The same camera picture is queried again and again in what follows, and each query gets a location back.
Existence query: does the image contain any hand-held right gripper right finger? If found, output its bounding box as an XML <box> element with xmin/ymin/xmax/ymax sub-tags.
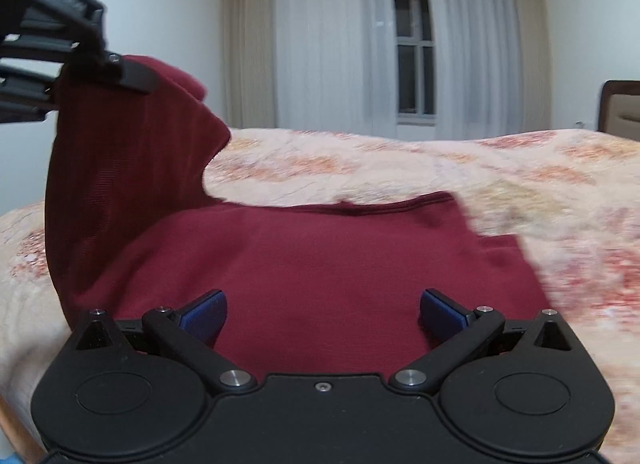
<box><xmin>389</xmin><ymin>288</ymin><xmax>585</xmax><ymax>395</ymax></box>

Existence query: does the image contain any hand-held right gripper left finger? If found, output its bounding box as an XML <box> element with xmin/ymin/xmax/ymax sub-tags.
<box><xmin>64</xmin><ymin>288</ymin><xmax>259</xmax><ymax>395</ymax></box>

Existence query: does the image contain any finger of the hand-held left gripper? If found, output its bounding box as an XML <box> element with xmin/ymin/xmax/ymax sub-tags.
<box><xmin>60</xmin><ymin>49</ymin><xmax>159</xmax><ymax>96</ymax></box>

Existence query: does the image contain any dark red shirt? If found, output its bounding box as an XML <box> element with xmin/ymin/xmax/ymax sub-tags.
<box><xmin>44</xmin><ymin>54</ymin><xmax>554</xmax><ymax>385</ymax></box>

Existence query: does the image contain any beige curtain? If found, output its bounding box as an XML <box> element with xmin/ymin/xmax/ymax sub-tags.
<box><xmin>221</xmin><ymin>0</ymin><xmax>279</xmax><ymax>130</ymax></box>
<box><xmin>507</xmin><ymin>0</ymin><xmax>554</xmax><ymax>134</ymax></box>

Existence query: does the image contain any floral beige blanket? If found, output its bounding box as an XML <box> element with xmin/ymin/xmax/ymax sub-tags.
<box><xmin>0</xmin><ymin>127</ymin><xmax>640</xmax><ymax>464</ymax></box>

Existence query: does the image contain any sheer white curtain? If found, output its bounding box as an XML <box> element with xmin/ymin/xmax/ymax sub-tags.
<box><xmin>425</xmin><ymin>0</ymin><xmax>527</xmax><ymax>141</ymax></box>
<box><xmin>272</xmin><ymin>0</ymin><xmax>399</xmax><ymax>138</ymax></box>

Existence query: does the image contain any window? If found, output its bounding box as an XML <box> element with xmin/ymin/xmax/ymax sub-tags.
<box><xmin>388</xmin><ymin>0</ymin><xmax>439</xmax><ymax>128</ymax></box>

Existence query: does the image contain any brown padded headboard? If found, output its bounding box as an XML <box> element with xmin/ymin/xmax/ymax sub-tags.
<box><xmin>597</xmin><ymin>78</ymin><xmax>640</xmax><ymax>136</ymax></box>

